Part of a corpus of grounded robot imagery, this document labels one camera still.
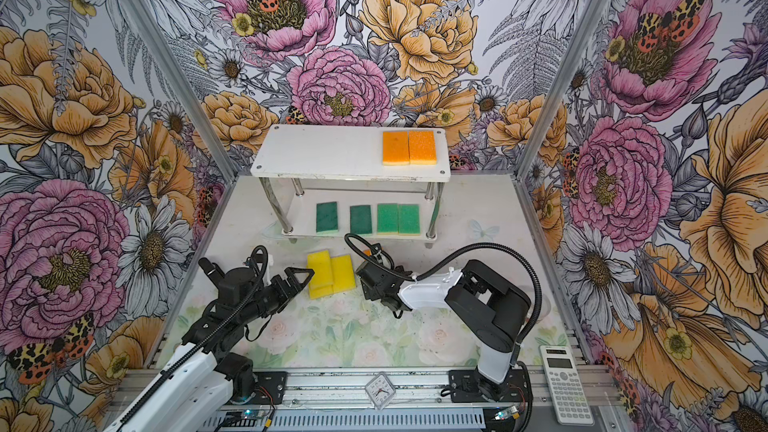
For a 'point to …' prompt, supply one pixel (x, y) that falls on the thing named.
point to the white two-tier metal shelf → (300, 166)
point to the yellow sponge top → (321, 264)
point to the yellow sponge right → (343, 275)
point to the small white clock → (381, 390)
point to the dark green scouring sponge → (360, 219)
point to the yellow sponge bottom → (320, 292)
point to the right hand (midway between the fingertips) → (383, 286)
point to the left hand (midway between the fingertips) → (306, 288)
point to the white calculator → (569, 398)
